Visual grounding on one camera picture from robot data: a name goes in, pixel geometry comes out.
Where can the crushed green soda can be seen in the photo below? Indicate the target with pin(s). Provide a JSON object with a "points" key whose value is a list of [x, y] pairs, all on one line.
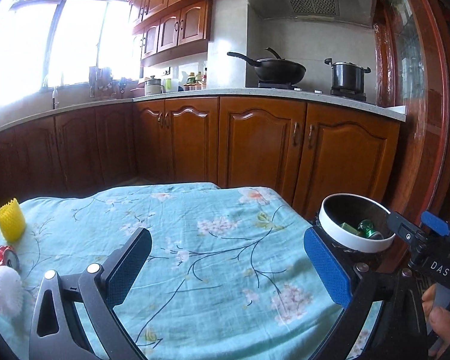
{"points": [[367, 229]]}

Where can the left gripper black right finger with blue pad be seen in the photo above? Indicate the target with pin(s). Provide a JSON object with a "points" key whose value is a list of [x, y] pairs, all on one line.
{"points": [[399, 330]]}

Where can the brown wooden door frame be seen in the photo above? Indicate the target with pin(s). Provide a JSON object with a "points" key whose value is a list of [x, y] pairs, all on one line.
{"points": [[413, 71]]}

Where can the white foam fruit net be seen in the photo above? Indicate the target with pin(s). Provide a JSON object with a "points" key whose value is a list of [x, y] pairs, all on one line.
{"points": [[11, 292]]}

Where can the brown wooden base cabinets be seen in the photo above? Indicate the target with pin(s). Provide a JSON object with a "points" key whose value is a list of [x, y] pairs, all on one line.
{"points": [[303, 150]]}

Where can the white round trash bin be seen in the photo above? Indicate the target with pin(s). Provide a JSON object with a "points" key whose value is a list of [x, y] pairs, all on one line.
{"points": [[351, 208]]}

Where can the light blue floral tablecloth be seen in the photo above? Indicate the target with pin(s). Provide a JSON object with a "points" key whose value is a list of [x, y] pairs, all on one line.
{"points": [[227, 276]]}

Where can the green drink carton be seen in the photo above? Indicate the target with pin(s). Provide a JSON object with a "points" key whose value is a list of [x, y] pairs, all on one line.
{"points": [[350, 229]]}

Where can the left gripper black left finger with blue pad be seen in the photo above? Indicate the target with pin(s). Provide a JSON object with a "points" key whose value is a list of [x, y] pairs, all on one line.
{"points": [[56, 329]]}

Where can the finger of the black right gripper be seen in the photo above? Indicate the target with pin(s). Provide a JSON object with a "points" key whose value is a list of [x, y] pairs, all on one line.
{"points": [[438, 225]]}

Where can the brown wooden upper cabinets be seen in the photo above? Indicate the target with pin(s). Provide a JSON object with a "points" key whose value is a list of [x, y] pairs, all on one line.
{"points": [[170, 29]]}

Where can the yellow foam fruit net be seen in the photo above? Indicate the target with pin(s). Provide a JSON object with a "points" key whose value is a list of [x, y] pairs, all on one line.
{"points": [[12, 221]]}

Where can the person's right hand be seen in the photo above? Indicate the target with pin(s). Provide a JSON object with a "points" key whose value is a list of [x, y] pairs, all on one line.
{"points": [[439, 319]]}

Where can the black wok with handle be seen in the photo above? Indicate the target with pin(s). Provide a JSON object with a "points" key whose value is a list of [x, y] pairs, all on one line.
{"points": [[276, 70]]}

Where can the black steel cooking pot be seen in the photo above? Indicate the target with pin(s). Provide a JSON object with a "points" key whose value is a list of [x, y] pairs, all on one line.
{"points": [[347, 78]]}

